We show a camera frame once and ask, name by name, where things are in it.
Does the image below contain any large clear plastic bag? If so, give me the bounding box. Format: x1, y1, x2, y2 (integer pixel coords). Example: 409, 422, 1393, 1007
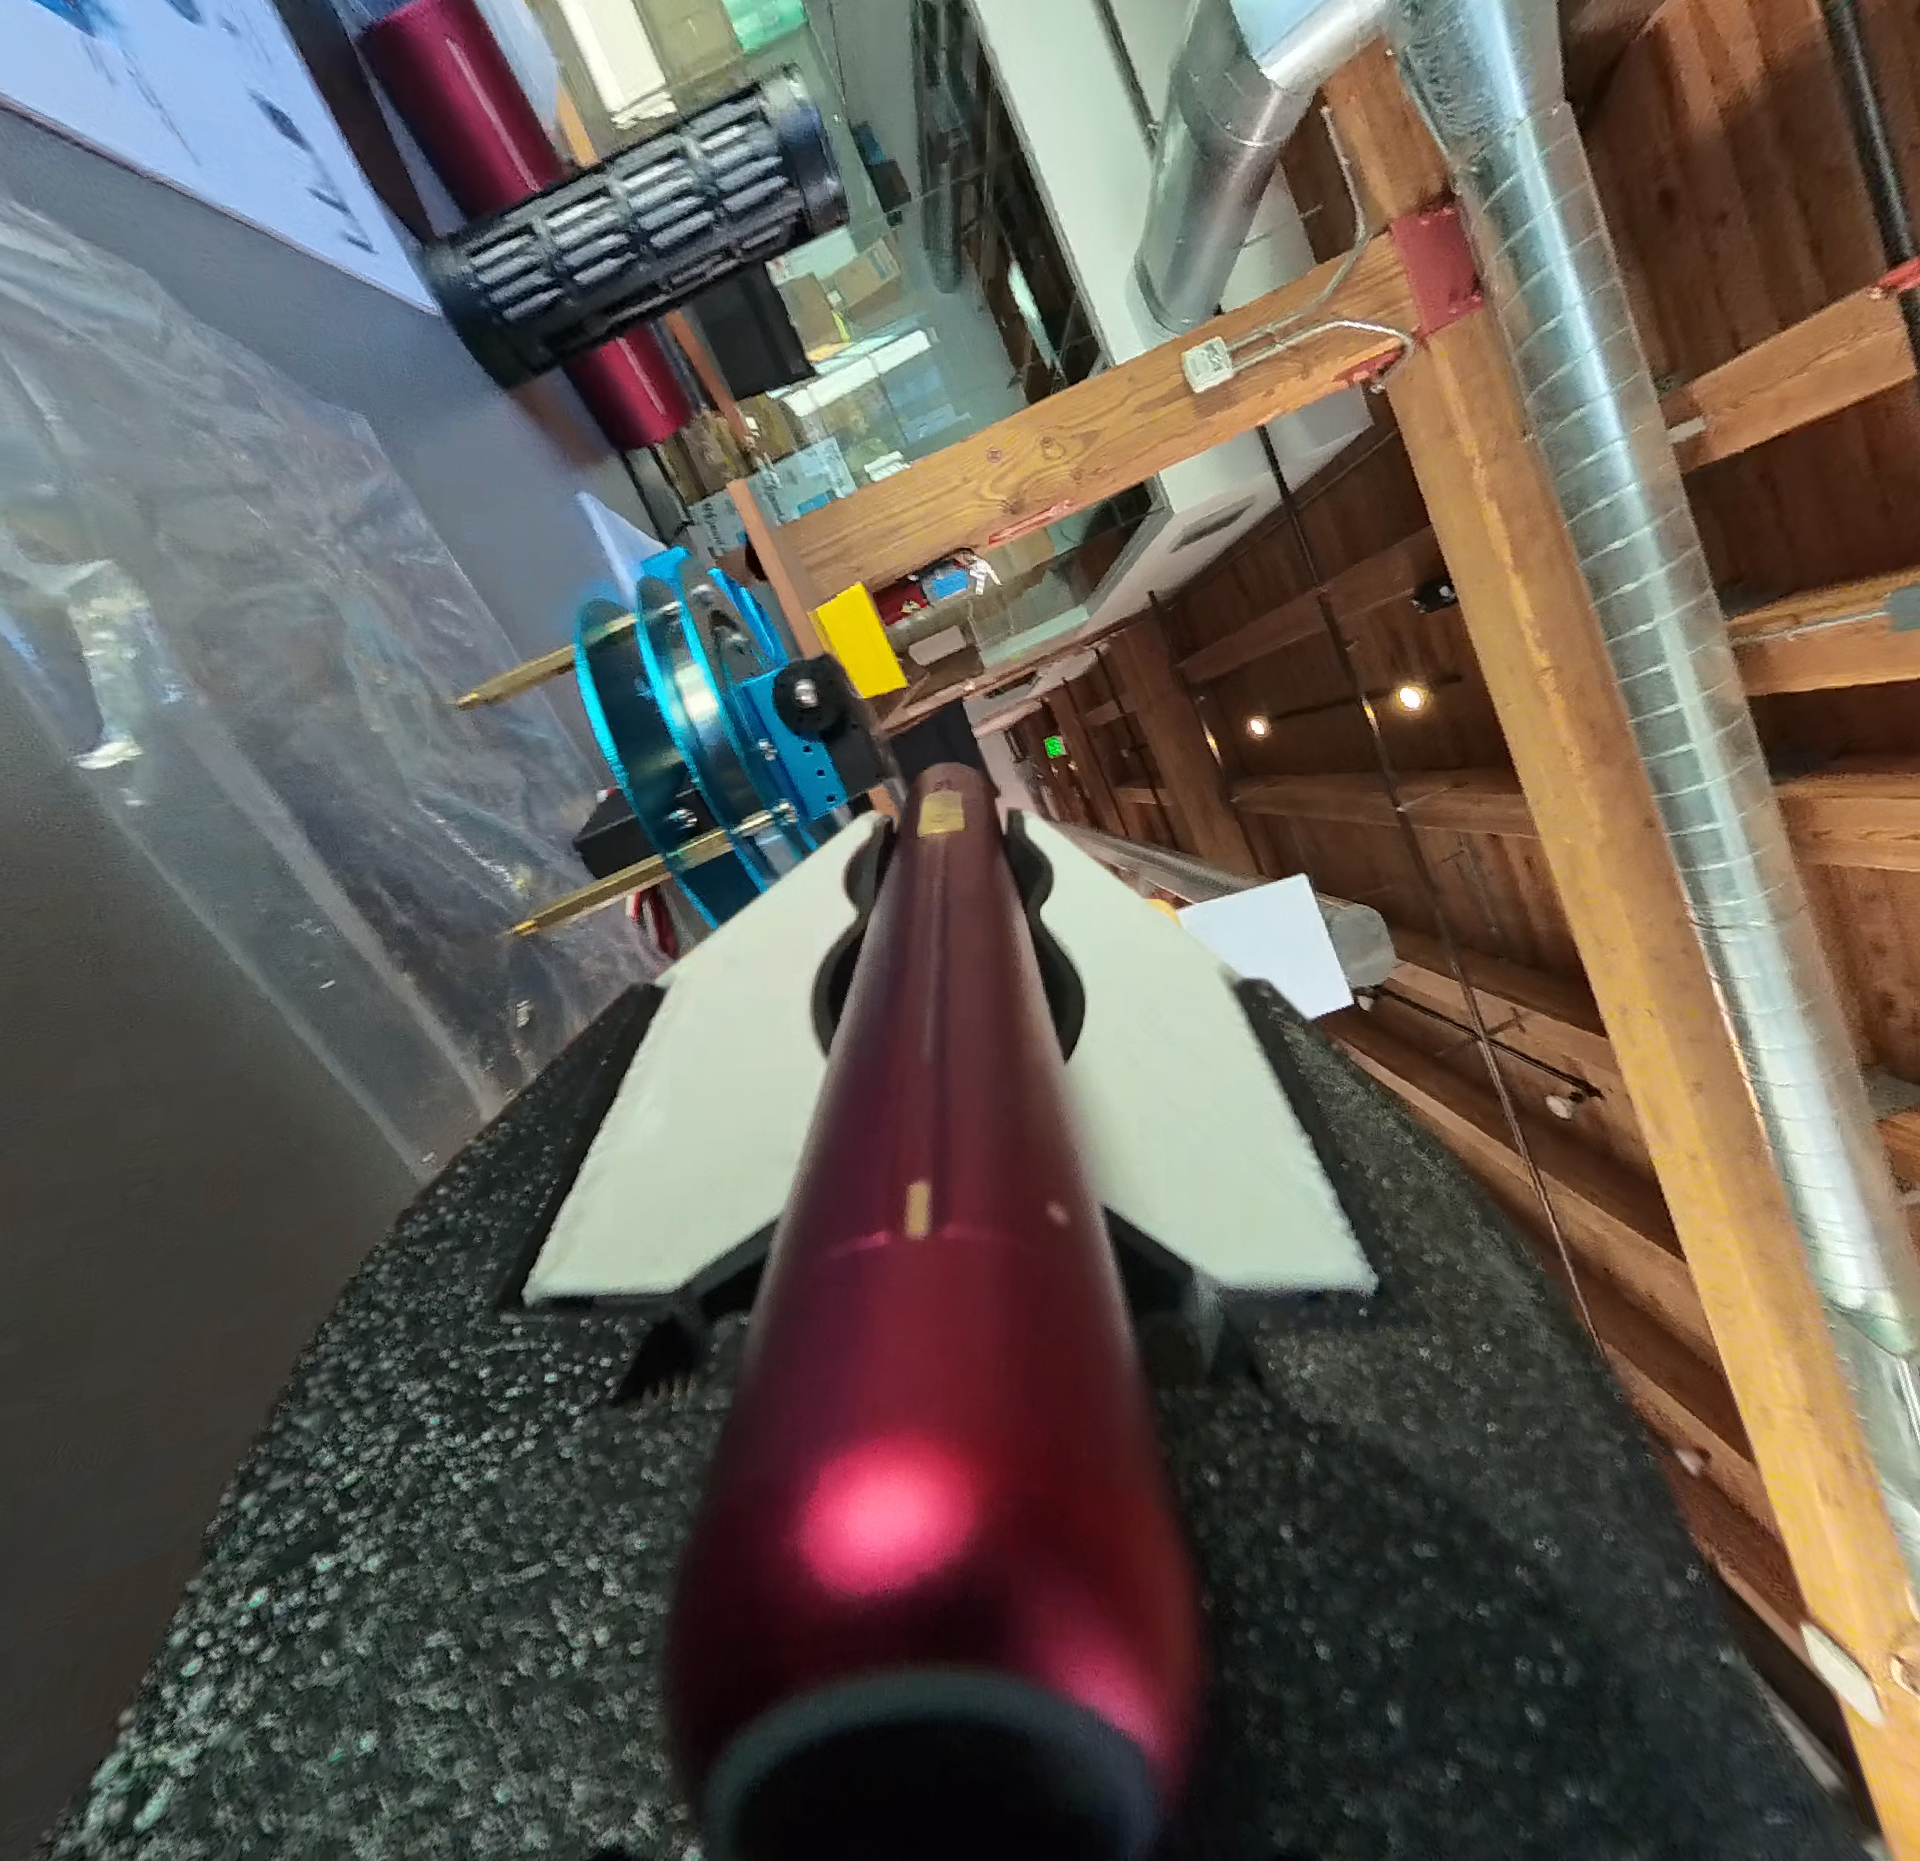
0, 197, 678, 1143

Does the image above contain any blue round turntable base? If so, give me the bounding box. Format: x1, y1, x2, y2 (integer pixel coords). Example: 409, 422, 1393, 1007
453, 555, 902, 941

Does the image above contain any silver ventilation duct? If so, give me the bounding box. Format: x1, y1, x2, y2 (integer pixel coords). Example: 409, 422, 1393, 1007
1132, 0, 1920, 1382

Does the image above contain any grey desk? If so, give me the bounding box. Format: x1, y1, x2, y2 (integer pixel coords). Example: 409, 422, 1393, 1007
0, 98, 692, 1861

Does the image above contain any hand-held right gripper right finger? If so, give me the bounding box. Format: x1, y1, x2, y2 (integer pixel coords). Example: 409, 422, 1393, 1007
1003, 807, 1382, 1305

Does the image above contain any black screwdriver bit holder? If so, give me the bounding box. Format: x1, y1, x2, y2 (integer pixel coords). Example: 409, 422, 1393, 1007
427, 69, 851, 387

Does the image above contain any red metal case tube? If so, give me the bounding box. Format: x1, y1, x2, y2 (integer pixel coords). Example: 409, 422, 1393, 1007
361, 0, 694, 446

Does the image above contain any red electric screwdriver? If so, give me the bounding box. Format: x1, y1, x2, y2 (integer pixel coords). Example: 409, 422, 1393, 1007
664, 758, 1211, 1861

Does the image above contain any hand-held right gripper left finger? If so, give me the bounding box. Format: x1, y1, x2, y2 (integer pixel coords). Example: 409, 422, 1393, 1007
523, 807, 902, 1309

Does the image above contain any yellow storage bin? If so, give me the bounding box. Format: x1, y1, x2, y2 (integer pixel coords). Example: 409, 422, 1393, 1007
809, 581, 911, 697

